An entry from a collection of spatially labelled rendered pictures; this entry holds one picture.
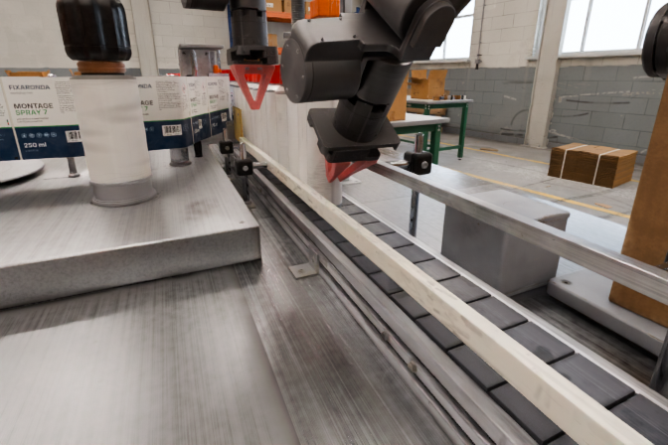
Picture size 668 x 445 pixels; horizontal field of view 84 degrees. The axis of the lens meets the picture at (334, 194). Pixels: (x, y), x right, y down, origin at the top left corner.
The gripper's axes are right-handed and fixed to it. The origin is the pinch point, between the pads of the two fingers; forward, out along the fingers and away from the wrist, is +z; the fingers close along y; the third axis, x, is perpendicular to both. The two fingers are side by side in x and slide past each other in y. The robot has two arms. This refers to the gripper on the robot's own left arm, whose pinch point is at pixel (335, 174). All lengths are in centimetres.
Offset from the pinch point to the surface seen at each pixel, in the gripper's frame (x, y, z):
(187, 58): -65, 13, 27
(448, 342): 25.8, 3.6, -12.2
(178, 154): -29.6, 18.7, 26.1
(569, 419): 31.7, 4.2, -19.5
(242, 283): 10.7, 14.3, 5.6
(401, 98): -134, -124, 98
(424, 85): -288, -286, 204
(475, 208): 17.0, -2.7, -15.4
